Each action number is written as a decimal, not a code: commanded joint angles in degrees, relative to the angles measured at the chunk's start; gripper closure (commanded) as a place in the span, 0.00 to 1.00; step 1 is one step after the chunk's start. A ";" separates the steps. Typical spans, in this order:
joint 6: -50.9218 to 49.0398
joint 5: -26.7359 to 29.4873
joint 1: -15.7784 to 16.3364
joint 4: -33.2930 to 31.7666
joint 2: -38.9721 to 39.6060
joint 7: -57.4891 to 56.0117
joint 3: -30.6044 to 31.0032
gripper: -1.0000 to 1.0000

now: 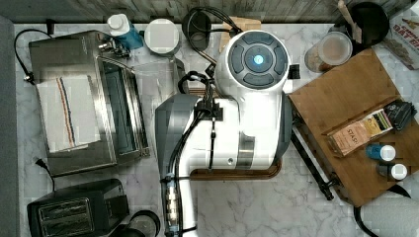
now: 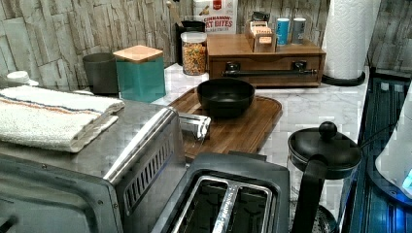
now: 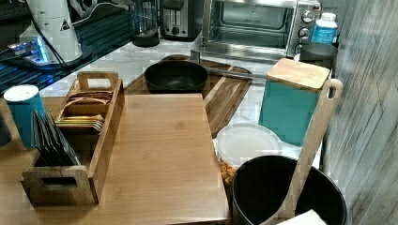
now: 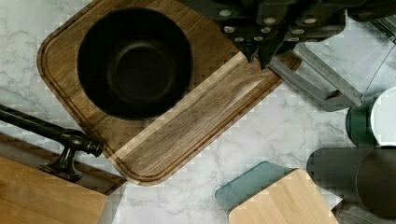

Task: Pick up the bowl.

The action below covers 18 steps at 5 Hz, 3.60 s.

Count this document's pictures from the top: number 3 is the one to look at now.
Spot dark metal cup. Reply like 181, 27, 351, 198
299, 42, 338, 69

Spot black utensil pot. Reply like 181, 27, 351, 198
231, 156, 347, 225

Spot brown tea packets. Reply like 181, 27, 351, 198
67, 91, 113, 104

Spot black silver toaster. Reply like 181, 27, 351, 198
160, 0, 204, 41

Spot wooden tea caddy box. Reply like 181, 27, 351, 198
21, 71, 125, 206

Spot blue white bottle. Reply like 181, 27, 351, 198
310, 12, 338, 45

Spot light wooden board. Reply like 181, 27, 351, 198
1, 95, 230, 225

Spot black bowl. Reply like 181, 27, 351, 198
144, 61, 208, 94

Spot dark wooden cutting board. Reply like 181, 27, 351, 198
123, 53, 253, 139

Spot teal canister wooden lid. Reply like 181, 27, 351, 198
258, 58, 330, 146

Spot white paper napkin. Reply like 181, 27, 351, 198
277, 210, 327, 225

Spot black tea packets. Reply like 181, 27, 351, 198
31, 111, 81, 166

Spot teal cup white lid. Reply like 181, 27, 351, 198
4, 84, 45, 148

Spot clear plastic container lid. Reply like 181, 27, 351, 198
216, 123, 283, 168

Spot stainless toaster oven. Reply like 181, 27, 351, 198
194, 0, 322, 61

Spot glass blender jar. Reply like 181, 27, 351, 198
132, 0, 160, 48

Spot yellow green tea packets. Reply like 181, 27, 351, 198
55, 114, 105, 132

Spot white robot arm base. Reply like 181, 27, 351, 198
1, 0, 88, 68

